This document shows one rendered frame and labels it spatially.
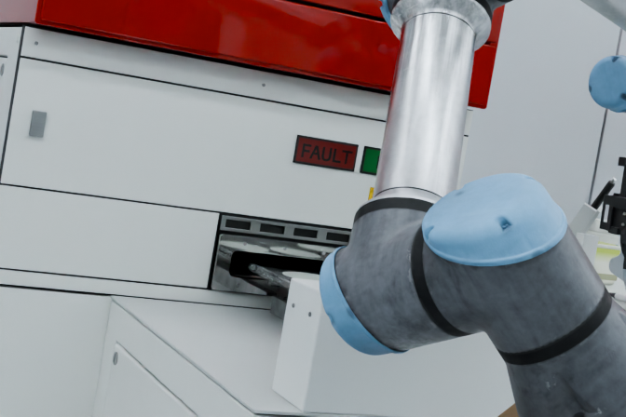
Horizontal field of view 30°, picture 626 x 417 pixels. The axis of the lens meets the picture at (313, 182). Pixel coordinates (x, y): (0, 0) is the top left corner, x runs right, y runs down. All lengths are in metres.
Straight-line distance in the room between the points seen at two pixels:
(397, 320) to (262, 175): 0.89
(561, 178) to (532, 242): 3.11
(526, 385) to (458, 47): 0.40
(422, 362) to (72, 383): 0.71
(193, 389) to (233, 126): 0.56
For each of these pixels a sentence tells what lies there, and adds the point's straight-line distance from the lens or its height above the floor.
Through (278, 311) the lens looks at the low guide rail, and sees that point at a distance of 1.95.
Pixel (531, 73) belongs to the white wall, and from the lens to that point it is 4.03.
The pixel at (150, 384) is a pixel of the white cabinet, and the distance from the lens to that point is 1.68.
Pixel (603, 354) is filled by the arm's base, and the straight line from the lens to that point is 1.08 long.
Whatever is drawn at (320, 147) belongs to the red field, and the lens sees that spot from 2.00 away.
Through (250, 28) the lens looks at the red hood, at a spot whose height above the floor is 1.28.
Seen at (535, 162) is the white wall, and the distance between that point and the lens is 4.06.
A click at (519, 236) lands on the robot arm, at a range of 1.02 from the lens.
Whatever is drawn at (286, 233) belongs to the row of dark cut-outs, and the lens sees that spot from 1.99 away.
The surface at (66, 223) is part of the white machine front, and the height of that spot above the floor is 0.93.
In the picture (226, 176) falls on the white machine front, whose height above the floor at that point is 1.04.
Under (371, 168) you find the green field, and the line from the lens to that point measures 2.05.
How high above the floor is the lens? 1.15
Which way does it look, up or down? 3 degrees down
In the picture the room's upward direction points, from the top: 10 degrees clockwise
